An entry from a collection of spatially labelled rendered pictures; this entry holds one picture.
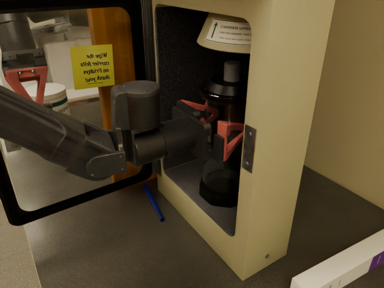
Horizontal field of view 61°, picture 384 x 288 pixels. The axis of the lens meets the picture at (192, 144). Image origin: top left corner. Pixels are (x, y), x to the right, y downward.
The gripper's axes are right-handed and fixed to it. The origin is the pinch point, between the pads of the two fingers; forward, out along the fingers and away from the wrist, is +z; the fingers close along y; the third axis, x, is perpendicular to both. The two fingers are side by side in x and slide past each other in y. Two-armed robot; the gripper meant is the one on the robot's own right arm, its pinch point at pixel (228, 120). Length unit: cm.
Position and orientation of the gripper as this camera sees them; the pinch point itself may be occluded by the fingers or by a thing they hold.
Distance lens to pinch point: 59.9
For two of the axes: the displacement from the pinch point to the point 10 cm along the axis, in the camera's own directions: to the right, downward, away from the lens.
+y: -5.5, -3.9, 7.4
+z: 8.4, -2.6, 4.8
